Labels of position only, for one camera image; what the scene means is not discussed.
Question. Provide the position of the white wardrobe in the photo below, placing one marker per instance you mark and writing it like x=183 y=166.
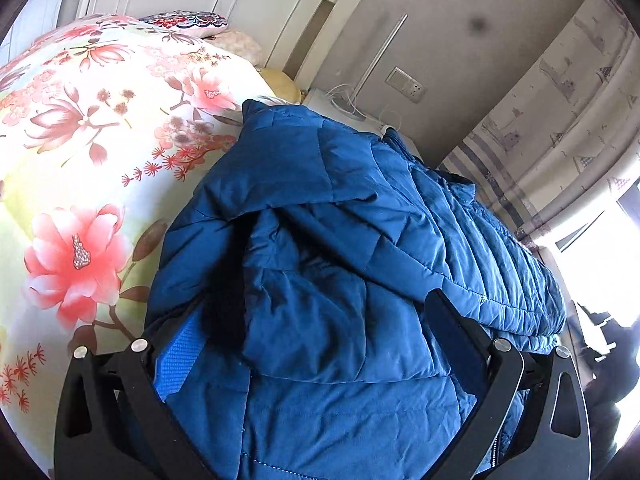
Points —
x=40 y=5

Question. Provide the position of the printed striped curtain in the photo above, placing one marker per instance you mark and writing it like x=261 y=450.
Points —
x=550 y=110

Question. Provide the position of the wall socket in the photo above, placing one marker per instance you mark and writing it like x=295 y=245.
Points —
x=406 y=85

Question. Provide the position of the blue puffer jacket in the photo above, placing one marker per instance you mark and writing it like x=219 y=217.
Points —
x=325 y=260

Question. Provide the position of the window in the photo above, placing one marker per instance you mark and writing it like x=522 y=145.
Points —
x=610 y=250

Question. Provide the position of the dark object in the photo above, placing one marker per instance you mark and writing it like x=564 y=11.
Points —
x=610 y=375

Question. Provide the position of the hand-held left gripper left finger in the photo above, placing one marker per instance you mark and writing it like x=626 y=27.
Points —
x=179 y=356

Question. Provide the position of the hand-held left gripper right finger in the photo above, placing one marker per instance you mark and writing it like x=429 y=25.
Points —
x=450 y=320

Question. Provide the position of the white nightstand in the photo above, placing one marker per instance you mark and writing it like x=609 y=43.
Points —
x=317 y=102

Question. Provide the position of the white desk lamp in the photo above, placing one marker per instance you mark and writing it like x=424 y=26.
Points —
x=347 y=108

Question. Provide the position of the beige pillow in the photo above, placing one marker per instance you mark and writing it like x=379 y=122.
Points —
x=240 y=45

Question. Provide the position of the floral quilt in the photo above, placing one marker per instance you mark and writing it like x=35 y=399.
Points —
x=75 y=160

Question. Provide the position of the yellow pillow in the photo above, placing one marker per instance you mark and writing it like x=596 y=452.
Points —
x=282 y=85

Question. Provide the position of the patterned pillow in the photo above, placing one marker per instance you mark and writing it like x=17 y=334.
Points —
x=190 y=22

